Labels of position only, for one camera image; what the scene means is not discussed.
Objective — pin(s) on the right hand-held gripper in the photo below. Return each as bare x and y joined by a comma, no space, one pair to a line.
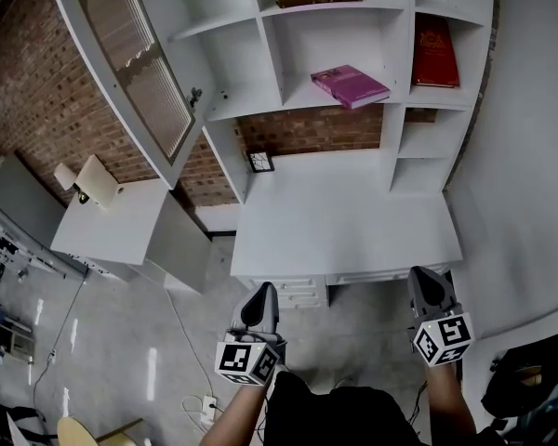
446,339

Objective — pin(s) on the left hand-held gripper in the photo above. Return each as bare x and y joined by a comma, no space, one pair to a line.
242,358

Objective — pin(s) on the white cabinet door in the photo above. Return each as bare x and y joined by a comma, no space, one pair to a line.
158,105

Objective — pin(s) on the person's left forearm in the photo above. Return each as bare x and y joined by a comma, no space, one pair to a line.
232,416

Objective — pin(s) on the person's right forearm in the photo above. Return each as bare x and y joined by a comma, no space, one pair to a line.
446,402

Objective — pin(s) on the white desk with hutch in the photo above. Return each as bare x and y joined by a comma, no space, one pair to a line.
344,212

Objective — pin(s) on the small white side desk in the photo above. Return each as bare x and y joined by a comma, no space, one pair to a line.
111,226

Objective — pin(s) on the white power strip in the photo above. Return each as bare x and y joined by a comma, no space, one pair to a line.
208,409

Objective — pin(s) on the black backpack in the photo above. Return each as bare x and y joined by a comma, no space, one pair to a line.
516,388

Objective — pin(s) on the person's black clothing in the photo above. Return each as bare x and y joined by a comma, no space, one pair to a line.
344,416

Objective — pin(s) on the round wooden table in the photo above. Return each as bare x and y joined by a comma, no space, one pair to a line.
74,432

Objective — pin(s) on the pink book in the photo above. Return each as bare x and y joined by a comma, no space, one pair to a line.
353,86

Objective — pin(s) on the white shelving rack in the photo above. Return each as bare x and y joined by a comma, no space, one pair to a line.
28,253

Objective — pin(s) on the white table lamp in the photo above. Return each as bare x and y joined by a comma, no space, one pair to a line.
64,174

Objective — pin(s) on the red book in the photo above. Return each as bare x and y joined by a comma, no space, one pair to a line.
434,54

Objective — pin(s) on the black office chair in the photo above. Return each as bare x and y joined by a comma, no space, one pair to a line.
9,425

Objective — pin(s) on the black picture frame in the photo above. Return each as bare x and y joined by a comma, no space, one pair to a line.
260,161

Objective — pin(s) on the wooden frame box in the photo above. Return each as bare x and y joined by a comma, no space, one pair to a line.
14,342

